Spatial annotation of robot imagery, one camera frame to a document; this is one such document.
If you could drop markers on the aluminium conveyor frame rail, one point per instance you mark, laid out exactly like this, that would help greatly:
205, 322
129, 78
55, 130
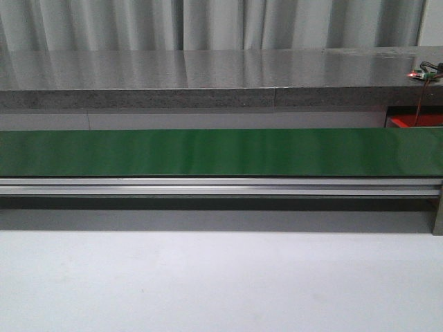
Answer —
304, 186

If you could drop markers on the green conveyor belt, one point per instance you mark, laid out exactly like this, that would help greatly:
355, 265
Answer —
413, 152

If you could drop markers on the grey conveyor support leg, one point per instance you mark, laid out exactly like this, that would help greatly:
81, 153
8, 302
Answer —
437, 228

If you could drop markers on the small green circuit board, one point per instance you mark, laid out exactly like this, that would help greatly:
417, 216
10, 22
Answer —
422, 75

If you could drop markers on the grey stone counter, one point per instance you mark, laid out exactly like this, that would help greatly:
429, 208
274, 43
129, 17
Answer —
136, 79

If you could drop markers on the white curtain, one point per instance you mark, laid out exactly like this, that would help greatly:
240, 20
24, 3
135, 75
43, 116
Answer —
207, 25

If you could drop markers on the red plastic tray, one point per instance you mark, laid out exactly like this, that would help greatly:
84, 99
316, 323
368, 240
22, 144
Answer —
410, 121

